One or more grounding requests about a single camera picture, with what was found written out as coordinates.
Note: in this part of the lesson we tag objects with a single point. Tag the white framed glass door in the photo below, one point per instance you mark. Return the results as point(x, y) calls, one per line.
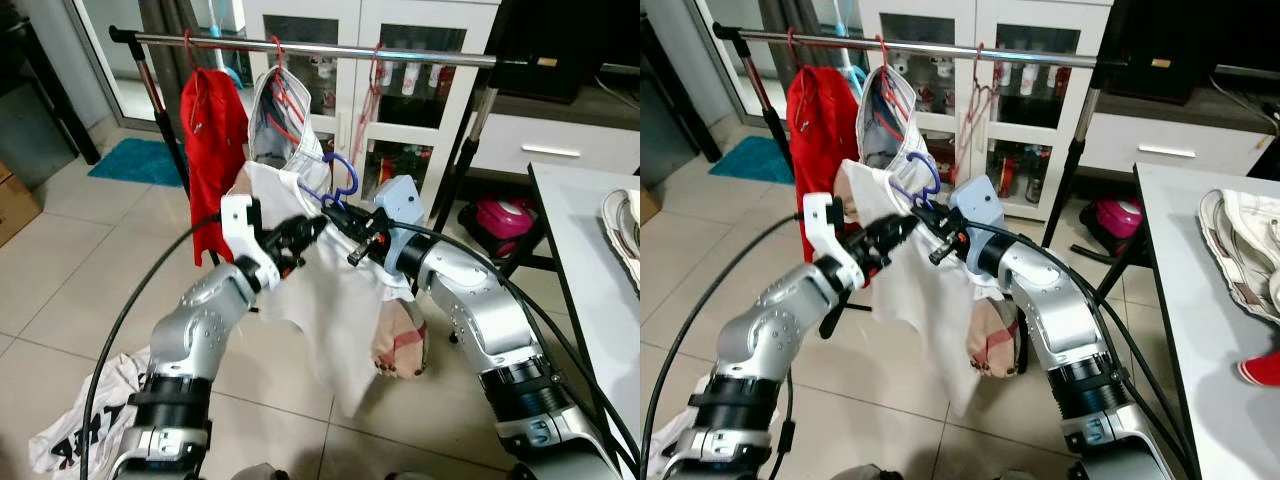
point(725, 50)
point(100, 60)

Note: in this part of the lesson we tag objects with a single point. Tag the pale grey right wrist camera mount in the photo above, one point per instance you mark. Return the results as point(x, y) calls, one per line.
point(978, 203)
point(400, 200)

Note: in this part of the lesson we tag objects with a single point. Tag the cream white garment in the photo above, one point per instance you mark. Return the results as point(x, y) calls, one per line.
point(625, 230)
point(1245, 250)

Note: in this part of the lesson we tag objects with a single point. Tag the blue floor mat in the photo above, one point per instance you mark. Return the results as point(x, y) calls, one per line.
point(140, 160)
point(750, 158)

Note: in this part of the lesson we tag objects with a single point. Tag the black and silver clothes rack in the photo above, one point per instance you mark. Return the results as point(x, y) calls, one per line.
point(300, 48)
point(940, 48)

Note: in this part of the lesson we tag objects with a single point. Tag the dark grey curtain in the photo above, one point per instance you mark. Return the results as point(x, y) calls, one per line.
point(165, 20)
point(790, 15)

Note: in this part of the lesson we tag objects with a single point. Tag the white jacket with grey lining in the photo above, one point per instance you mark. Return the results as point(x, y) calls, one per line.
point(872, 130)
point(265, 130)

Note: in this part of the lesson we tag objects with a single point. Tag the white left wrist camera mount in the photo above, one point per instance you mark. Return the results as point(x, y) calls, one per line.
point(822, 225)
point(238, 225)

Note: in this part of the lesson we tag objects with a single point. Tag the black stand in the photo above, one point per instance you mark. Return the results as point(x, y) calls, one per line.
point(665, 60)
point(40, 60)

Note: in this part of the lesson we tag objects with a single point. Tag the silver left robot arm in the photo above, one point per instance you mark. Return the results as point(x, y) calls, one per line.
point(770, 330)
point(200, 320)

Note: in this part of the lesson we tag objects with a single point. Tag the white table with black legs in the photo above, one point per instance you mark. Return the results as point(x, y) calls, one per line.
point(590, 290)
point(1200, 350)

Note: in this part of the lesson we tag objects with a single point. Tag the white printed T-shirt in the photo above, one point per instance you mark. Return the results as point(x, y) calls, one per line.
point(930, 300)
point(330, 300)

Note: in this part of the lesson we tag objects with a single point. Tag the plain cardboard box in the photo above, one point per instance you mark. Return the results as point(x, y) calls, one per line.
point(648, 205)
point(15, 205)

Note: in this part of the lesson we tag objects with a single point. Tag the red garment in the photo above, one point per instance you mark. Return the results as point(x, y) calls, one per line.
point(1262, 370)
point(215, 140)
point(820, 140)

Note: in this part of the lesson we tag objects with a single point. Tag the black television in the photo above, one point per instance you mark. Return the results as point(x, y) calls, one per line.
point(570, 40)
point(1170, 30)

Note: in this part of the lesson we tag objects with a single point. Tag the pink vacuum cleaner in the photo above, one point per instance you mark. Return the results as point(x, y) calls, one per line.
point(1115, 215)
point(505, 220)

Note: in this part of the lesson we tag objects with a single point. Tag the white glass-door cabinet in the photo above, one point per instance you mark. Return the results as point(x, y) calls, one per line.
point(350, 15)
point(965, 15)

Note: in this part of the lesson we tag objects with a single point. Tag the grey left robot foot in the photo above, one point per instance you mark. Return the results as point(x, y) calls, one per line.
point(258, 473)
point(870, 473)

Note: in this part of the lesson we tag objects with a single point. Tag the pale red thin hanger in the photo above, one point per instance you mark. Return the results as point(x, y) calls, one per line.
point(981, 62)
point(377, 62)

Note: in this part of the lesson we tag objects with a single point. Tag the purple plastic hanger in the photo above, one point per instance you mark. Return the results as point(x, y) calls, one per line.
point(936, 178)
point(353, 178)

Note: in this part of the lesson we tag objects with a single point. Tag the white garment with black print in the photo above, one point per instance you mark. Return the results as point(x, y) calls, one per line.
point(665, 440)
point(70, 440)

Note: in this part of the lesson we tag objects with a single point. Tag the white drawer unit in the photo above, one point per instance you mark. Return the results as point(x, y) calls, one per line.
point(600, 140)
point(1220, 140)

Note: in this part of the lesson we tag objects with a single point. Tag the red plastic hanger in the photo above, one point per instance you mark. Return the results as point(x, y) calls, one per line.
point(884, 55)
point(187, 50)
point(279, 55)
point(791, 48)

